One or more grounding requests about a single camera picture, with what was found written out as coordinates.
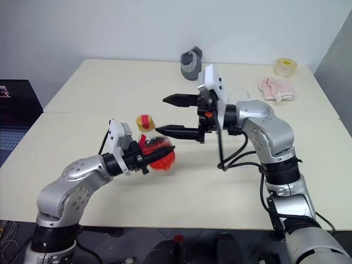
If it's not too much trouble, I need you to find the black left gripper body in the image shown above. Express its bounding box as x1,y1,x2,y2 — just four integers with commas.
122,140,151,175

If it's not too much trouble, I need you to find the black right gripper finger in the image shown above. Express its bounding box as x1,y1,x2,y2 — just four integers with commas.
155,124,201,141
162,93,200,109

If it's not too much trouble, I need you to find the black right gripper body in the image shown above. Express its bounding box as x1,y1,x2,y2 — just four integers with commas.
196,88,221,144

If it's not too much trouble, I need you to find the clear bottle with red drink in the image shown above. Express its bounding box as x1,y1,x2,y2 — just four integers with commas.
137,131,177,173

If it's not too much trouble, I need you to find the yellow bottle cap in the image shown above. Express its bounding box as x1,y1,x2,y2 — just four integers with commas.
135,113,156,133

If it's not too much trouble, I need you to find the clear wine glass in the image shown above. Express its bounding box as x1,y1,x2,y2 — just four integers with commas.
227,88,253,104

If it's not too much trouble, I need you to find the grey shoe-shaped holder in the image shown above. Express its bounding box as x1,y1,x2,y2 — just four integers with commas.
180,46,204,81

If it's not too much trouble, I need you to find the pink cloth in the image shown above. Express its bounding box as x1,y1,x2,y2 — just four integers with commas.
259,76,298,103

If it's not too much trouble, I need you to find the clear adhesive tape roll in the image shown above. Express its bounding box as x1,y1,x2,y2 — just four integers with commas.
273,57,299,79

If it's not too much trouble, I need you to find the dark rounded shape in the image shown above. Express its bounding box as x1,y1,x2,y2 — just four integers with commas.
143,238,183,264
215,232,243,264

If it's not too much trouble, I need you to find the black laptop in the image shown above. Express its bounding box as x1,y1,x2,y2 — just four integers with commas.
0,79,45,166

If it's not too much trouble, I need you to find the grey partition panel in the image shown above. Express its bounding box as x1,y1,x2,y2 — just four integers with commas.
313,0,352,138

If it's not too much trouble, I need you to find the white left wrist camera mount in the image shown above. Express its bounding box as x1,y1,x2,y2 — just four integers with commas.
106,118,136,177

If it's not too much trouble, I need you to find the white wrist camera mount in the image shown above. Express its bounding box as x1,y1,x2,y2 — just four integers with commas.
106,118,136,177
197,63,229,166

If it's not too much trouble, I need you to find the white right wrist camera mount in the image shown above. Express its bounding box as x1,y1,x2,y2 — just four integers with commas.
197,63,229,166

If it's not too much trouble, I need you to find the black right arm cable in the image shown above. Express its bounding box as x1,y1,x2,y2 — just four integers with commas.
216,128,337,233

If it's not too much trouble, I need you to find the white cable bundle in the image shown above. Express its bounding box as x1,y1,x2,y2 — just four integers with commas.
0,219,20,250

